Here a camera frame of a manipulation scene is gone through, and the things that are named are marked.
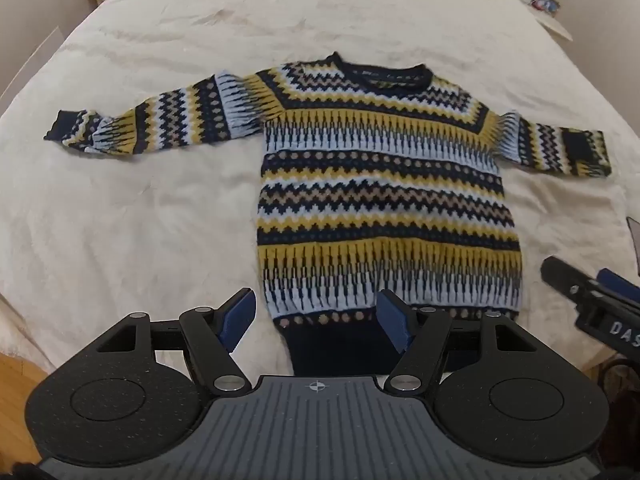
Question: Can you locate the cream nightstand with clutter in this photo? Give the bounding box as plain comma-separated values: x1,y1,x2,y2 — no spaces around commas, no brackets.
500,0,574,42

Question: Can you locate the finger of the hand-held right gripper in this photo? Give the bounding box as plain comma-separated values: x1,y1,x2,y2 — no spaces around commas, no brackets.
541,255,640,307

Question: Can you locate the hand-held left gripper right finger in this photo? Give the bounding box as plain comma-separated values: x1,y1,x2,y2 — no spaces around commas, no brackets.
376,288,540,393

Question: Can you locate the striped knit sweater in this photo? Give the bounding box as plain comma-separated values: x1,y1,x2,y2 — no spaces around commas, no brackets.
44,51,613,378

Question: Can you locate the cream bed blanket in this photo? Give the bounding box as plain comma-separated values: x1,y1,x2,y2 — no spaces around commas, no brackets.
0,0,640,376

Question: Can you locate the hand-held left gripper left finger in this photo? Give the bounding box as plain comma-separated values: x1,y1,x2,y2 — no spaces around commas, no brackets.
97,288,258,395

